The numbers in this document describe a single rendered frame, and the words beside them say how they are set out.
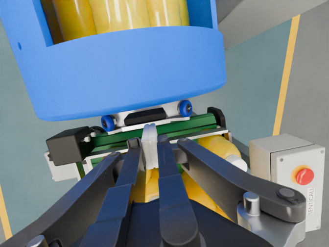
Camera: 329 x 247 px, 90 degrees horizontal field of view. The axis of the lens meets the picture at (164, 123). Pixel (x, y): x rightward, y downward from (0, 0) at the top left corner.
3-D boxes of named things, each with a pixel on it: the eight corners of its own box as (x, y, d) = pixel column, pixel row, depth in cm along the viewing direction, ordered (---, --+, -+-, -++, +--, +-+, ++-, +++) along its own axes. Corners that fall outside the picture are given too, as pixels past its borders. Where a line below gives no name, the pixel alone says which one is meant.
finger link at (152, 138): (148, 140, 15) (156, 138, 15) (149, 123, 22) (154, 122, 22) (154, 168, 16) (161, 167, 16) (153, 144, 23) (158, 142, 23)
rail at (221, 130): (223, 126, 46) (228, 129, 43) (223, 129, 46) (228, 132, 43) (79, 154, 44) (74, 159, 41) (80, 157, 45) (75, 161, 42)
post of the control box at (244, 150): (190, 109, 141) (274, 163, 44) (190, 114, 142) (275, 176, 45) (185, 110, 141) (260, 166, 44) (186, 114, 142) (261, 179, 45)
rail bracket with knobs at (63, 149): (97, 123, 48) (82, 133, 38) (103, 145, 50) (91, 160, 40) (62, 129, 48) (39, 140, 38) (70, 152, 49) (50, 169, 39)
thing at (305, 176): (310, 164, 33) (316, 167, 32) (309, 180, 34) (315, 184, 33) (293, 168, 33) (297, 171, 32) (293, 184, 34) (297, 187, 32)
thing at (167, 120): (164, 104, 45) (168, 111, 33) (165, 112, 46) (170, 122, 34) (128, 111, 45) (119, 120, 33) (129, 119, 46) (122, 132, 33)
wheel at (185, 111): (184, 101, 40) (177, 101, 41) (187, 119, 41) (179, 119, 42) (192, 97, 43) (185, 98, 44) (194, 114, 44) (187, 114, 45)
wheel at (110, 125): (112, 113, 40) (104, 115, 39) (116, 131, 41) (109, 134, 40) (105, 113, 44) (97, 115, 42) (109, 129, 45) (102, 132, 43)
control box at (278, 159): (285, 133, 42) (327, 147, 32) (285, 199, 47) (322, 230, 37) (247, 140, 42) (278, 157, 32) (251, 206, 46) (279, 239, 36)
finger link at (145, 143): (154, 168, 16) (147, 170, 16) (153, 144, 23) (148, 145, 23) (148, 140, 15) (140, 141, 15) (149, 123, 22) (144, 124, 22)
